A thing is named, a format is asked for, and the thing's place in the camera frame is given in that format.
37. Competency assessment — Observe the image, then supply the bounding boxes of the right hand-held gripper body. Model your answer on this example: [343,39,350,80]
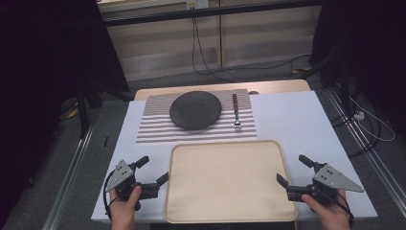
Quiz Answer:
[285,163,366,206]

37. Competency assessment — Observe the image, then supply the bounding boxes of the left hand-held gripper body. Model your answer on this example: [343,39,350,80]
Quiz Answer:
[104,158,161,212]

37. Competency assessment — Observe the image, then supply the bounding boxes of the person's left hand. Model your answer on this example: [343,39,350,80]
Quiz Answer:
[109,185,144,230]

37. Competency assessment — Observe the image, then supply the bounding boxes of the person's right hand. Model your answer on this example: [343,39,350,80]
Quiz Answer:
[301,189,352,230]

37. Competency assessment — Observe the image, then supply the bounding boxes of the white table cover board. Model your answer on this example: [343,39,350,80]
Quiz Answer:
[90,90,379,223]

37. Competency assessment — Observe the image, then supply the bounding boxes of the striped placemat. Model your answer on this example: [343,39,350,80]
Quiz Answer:
[135,88,259,145]

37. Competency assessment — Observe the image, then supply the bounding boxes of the beige plastic tray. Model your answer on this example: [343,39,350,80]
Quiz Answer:
[164,139,300,224]

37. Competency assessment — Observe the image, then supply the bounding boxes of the dark grey round plate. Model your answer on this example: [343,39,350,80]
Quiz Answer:
[169,90,223,131]

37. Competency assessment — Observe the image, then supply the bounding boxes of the black metal stand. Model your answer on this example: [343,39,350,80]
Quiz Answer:
[299,44,352,113]
[74,79,136,139]

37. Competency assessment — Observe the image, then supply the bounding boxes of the dark curtain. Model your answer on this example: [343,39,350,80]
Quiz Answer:
[0,0,130,224]
[309,0,406,135]

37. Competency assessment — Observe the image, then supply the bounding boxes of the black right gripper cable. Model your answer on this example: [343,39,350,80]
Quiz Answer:
[334,191,356,224]

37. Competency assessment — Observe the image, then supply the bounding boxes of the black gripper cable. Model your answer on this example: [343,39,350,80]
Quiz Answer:
[334,191,356,224]
[101,171,120,222]

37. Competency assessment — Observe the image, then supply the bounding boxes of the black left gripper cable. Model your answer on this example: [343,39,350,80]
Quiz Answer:
[101,171,120,222]

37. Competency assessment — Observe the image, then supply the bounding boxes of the aluminium floor rail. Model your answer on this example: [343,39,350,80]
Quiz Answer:
[325,86,406,219]
[42,123,97,230]

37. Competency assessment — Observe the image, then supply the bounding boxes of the black floor cables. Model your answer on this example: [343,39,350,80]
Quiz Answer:
[329,80,383,158]

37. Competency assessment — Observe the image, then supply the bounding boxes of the white floor cable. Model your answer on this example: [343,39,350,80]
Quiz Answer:
[349,95,396,143]

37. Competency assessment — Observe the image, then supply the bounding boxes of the fork with wooden handle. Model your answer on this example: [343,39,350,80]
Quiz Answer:
[232,93,243,130]

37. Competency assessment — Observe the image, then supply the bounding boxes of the black wall cable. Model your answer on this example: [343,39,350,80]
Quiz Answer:
[191,17,312,82]

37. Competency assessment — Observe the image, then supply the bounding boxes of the white wall outlet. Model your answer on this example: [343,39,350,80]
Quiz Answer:
[186,0,210,11]

